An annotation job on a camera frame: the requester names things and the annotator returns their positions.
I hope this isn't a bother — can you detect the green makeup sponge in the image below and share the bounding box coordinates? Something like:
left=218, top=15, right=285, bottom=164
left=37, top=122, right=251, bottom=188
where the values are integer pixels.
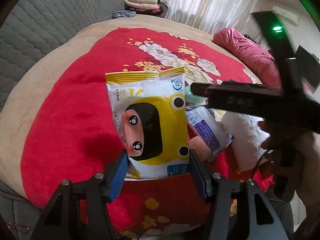
left=184, top=86, right=207, bottom=105

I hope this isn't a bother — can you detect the yellow wet wipes pack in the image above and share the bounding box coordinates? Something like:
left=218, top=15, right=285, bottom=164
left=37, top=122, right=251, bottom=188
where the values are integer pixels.
left=105, top=67, right=189, bottom=180

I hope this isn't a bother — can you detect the person's hand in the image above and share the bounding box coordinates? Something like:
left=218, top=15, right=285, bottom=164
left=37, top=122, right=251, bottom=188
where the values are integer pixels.
left=257, top=121, right=320, bottom=221

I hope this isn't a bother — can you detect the pink makeup sponge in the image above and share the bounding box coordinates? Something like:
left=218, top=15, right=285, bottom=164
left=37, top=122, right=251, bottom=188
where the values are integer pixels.
left=189, top=136, right=212, bottom=162

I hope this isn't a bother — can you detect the blue white wipes packet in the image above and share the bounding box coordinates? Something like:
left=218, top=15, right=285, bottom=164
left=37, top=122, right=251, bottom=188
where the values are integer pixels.
left=185, top=106, right=233, bottom=162

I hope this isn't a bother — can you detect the pink rolled duvet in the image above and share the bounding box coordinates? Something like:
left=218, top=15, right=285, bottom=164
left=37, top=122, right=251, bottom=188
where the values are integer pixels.
left=213, top=28, right=282, bottom=88

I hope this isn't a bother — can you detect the white paper towel roll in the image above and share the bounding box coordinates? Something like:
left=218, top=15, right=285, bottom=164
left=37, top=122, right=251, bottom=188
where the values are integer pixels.
left=221, top=112, right=270, bottom=172

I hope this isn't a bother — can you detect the red floral blanket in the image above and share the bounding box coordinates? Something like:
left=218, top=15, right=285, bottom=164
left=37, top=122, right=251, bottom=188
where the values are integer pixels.
left=20, top=27, right=276, bottom=238

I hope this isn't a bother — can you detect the white sheer curtain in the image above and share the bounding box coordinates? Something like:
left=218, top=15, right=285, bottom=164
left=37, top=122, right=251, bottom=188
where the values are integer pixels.
left=161, top=0, right=259, bottom=34

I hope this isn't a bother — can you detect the white air conditioner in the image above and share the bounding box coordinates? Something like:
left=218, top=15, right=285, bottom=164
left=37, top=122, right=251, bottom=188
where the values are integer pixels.
left=272, top=5, right=300, bottom=26

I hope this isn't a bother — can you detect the stack of folded clothes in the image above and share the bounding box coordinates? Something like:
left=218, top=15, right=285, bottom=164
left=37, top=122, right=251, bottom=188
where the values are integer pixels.
left=124, top=0, right=168, bottom=18

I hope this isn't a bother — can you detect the blue patterned cloth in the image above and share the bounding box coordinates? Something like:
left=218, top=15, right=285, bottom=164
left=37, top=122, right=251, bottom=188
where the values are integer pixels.
left=112, top=10, right=136, bottom=19

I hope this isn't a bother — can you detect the grey quilted headboard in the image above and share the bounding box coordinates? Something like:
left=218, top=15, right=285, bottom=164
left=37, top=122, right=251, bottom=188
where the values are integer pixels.
left=1, top=0, right=124, bottom=106

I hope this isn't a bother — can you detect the black wall television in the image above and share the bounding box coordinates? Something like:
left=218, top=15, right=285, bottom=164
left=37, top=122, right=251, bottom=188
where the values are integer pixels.
left=295, top=46, right=320, bottom=89

